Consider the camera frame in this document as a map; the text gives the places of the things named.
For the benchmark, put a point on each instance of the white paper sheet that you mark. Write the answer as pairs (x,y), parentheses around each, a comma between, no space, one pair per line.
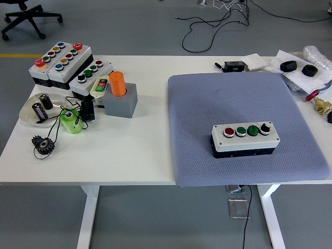
(285,55)

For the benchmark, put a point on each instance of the green plastic cylinder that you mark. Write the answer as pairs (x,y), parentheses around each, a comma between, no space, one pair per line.
(72,124)

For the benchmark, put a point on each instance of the white table leg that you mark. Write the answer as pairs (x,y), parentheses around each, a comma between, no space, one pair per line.
(272,220)
(86,220)

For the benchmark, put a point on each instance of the white four-control button box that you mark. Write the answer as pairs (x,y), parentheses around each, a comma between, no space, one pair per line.
(243,145)
(86,83)

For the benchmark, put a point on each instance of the grey block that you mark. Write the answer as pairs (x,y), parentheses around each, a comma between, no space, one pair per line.
(119,105)

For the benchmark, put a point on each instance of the small black adapter box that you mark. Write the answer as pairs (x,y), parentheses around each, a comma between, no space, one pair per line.
(87,110)

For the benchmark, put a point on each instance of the black metal gear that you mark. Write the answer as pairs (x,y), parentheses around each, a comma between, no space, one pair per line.
(39,145)

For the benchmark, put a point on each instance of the clear bubble wrap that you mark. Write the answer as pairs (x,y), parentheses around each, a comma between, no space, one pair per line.
(315,55)

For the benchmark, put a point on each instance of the black device, green label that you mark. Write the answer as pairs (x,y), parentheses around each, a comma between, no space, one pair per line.
(233,67)

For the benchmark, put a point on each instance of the orange cylinder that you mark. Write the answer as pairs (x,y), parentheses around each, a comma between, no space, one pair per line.
(117,84)

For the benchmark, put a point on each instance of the white wall switch plate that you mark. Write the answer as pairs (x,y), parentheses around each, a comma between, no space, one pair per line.
(255,61)

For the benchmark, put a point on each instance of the black office chair base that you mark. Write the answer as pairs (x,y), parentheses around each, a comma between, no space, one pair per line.
(28,14)

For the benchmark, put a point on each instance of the grey under-table box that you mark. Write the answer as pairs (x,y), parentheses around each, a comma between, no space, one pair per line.
(234,188)

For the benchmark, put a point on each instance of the cream red-green switch box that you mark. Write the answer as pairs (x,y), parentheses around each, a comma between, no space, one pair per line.
(99,90)

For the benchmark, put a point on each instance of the black striped capacitor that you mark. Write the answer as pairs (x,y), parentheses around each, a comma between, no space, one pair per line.
(40,111)

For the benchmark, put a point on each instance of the shallow metal bowl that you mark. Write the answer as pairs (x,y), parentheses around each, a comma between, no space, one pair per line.
(28,114)

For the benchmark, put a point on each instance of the metal floor socket plate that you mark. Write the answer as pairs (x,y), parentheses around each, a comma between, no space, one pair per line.
(237,208)

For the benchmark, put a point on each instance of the small black knob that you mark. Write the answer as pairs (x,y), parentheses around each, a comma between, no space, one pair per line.
(330,115)

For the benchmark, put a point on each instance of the blue-grey textured mat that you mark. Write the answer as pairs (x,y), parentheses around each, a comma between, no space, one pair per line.
(197,116)

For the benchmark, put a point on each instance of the dark brown capacitor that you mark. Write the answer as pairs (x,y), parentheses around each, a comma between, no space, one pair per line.
(46,102)

